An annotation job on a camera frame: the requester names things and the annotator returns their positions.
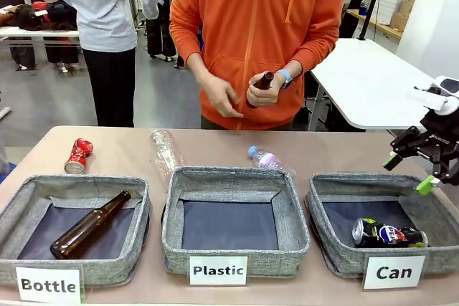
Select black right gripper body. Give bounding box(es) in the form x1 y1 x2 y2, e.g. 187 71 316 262
415 107 459 164

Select brown glass bottle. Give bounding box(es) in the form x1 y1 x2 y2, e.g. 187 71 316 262
49 190 133 260
245 70 275 110

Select person's right forearm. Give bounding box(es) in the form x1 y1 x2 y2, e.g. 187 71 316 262
169 22 215 83

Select person's left forearm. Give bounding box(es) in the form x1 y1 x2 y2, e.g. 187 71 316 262
283 26 341 78

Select crushed blue Pepsi can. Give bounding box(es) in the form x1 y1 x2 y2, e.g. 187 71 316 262
351 217 430 249

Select white Can label card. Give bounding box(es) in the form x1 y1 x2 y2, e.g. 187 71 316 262
362 255 427 290

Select grey basket labelled Can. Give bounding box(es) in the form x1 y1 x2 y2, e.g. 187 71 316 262
306 172 459 280

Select grey basket labelled Plastic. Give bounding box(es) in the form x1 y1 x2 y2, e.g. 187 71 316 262
161 166 311 279

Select crushed red can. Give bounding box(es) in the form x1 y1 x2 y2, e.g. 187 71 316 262
63 138 94 175

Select grey basket labelled Bottle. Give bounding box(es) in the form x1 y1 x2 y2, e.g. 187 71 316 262
0 173 151 287

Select person's left hand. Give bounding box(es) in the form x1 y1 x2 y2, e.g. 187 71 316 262
245 71 288 109

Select person's right hand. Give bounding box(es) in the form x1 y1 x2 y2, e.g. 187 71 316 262
196 75 245 120

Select white side table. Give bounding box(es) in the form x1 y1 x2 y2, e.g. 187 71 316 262
307 37 437 132

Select wooden shelf board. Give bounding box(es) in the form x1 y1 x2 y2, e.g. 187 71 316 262
346 8 404 40

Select cardboard boxes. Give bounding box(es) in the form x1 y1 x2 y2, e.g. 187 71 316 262
389 0 419 33

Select light blue wristwatch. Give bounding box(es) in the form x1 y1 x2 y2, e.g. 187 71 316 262
275 68 294 90

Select clear bottle with blue cap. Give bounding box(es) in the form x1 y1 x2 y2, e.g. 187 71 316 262
247 145 297 176

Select stack of white boxes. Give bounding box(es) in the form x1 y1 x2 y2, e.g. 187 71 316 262
369 0 410 27

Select black stand pole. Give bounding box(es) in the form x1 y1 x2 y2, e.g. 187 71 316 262
358 0 390 42

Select person in orange hoodie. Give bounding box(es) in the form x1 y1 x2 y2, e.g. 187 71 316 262
168 0 347 131

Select white Plastic label card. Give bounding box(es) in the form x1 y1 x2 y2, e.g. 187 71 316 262
189 255 249 287

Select person in grey shirt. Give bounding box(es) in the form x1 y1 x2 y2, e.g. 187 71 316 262
46 0 161 128

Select white Bottle label card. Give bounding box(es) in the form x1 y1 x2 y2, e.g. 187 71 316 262
14 264 84 305

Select white table with clothes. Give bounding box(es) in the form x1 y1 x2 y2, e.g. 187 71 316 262
0 27 80 47

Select pile of dark clothes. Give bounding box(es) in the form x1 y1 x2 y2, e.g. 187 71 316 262
0 0 78 32

